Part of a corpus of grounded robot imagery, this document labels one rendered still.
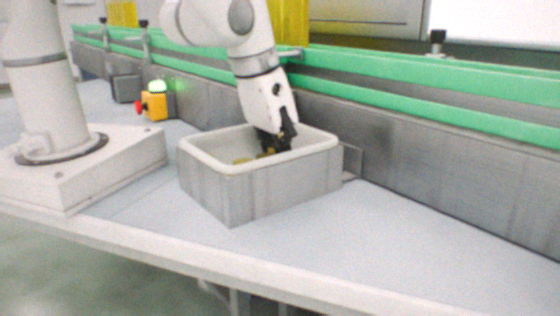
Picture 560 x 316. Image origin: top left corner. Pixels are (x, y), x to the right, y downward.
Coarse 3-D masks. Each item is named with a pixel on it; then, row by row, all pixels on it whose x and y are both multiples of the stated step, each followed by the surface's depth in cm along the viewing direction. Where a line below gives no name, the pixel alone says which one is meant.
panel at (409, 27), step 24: (312, 0) 97; (336, 0) 91; (360, 0) 86; (384, 0) 81; (408, 0) 76; (312, 24) 98; (336, 24) 92; (360, 24) 86; (384, 24) 81; (408, 24) 77; (504, 48) 64; (528, 48) 61; (552, 48) 59
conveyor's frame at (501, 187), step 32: (96, 64) 172; (128, 64) 135; (192, 96) 99; (224, 96) 86; (320, 96) 77; (320, 128) 77; (352, 128) 70; (384, 128) 65; (416, 128) 60; (448, 128) 57; (384, 160) 66; (416, 160) 61; (448, 160) 57; (480, 160) 53; (512, 160) 49; (544, 160) 46; (416, 192) 62; (448, 192) 58; (480, 192) 54; (512, 192) 50; (544, 192) 47; (480, 224) 55; (512, 224) 51; (544, 224) 48
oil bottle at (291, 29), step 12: (276, 0) 85; (288, 0) 82; (300, 0) 83; (276, 12) 86; (288, 12) 82; (300, 12) 84; (276, 24) 86; (288, 24) 83; (300, 24) 85; (276, 36) 87; (288, 36) 84; (300, 36) 85
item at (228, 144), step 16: (224, 128) 70; (240, 128) 71; (304, 128) 71; (192, 144) 66; (208, 144) 68; (224, 144) 70; (240, 144) 72; (256, 144) 74; (304, 144) 71; (320, 144) 62; (336, 144) 64; (208, 160) 56; (224, 160) 70; (256, 160) 56; (272, 160) 57
